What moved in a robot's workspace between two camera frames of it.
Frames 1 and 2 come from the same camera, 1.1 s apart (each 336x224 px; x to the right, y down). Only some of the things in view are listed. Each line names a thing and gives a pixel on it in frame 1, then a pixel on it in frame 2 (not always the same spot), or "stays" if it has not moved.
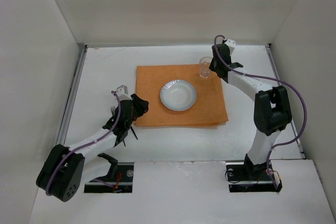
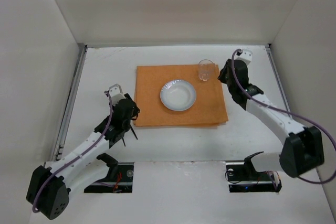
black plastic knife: [134, 132] stays
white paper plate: [178, 95] stays
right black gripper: [217, 67] to [226, 73]
